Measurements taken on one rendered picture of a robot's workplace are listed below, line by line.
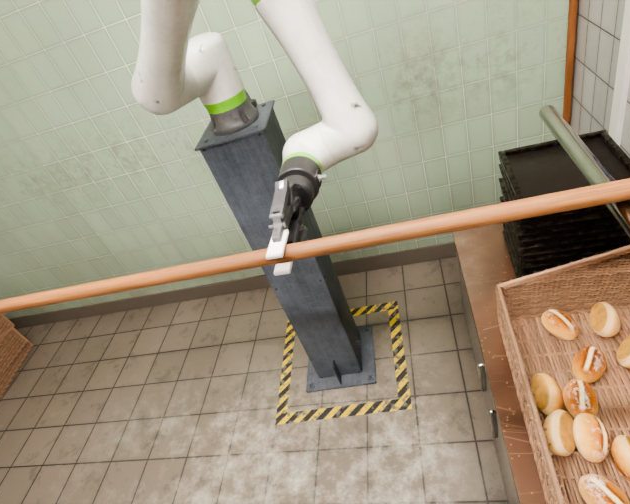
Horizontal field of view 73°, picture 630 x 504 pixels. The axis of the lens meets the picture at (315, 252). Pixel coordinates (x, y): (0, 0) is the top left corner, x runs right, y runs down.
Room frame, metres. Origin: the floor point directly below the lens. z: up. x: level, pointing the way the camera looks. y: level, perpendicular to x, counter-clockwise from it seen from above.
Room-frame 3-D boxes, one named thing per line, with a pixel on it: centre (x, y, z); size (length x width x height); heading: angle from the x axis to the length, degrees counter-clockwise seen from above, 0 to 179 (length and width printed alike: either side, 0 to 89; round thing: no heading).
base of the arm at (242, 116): (1.34, 0.06, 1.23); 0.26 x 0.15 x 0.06; 164
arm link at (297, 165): (0.83, -0.03, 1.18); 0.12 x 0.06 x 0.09; 70
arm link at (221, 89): (1.28, 0.09, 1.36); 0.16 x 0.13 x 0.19; 123
